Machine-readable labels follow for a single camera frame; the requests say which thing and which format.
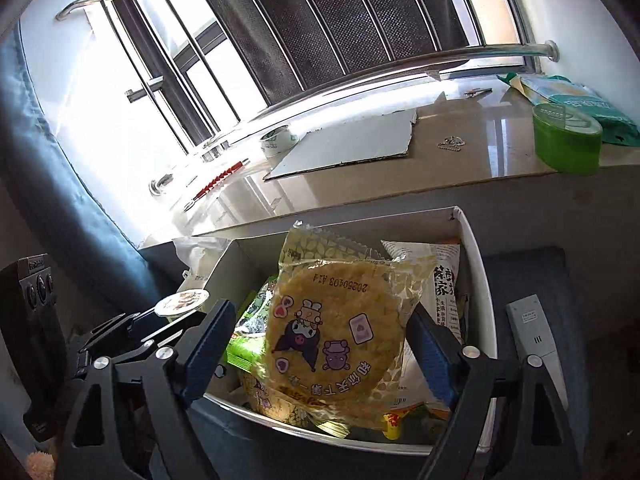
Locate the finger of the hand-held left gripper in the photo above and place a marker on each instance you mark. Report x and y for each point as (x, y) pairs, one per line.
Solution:
(125, 324)
(160, 337)

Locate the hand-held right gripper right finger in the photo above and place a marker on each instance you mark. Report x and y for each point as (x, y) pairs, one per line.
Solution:
(430, 355)

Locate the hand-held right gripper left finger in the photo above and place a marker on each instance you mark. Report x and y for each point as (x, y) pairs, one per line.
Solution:
(207, 350)

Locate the small round cup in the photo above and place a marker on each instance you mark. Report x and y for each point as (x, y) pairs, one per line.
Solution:
(181, 302)

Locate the green snack packet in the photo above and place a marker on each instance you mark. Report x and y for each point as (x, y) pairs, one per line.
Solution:
(247, 330)

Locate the white packet with black print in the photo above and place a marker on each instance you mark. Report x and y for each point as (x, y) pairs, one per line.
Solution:
(442, 285)

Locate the white cardboard box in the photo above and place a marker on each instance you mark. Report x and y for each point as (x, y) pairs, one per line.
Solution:
(482, 280)

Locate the clear round cracker packet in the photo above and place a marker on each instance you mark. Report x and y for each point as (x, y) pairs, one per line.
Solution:
(335, 340)

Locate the clear plastic bag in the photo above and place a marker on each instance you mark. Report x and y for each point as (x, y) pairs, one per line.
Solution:
(200, 265)

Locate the white remote control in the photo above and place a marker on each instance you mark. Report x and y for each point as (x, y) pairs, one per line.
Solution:
(537, 340)

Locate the beige plush toy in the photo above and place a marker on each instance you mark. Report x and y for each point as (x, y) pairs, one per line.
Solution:
(41, 466)

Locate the blue curtain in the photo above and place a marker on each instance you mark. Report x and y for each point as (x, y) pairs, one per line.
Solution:
(75, 200)

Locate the red pen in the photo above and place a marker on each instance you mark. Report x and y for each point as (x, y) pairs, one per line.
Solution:
(220, 180)

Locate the tape roll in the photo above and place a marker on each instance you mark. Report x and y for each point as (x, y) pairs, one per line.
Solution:
(279, 141)

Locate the grey cardboard sheet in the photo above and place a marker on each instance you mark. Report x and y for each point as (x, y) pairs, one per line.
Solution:
(350, 145)

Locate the green round container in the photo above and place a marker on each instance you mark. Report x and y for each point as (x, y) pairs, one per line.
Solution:
(567, 142)

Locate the green wipes packet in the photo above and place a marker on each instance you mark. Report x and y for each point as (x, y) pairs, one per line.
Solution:
(600, 105)

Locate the metal handrail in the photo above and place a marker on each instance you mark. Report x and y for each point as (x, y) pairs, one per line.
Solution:
(500, 51)

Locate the dark mesh cloth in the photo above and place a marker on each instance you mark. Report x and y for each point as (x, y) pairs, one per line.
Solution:
(325, 25)

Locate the metal rail flange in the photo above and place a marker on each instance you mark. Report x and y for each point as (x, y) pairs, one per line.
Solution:
(161, 184)

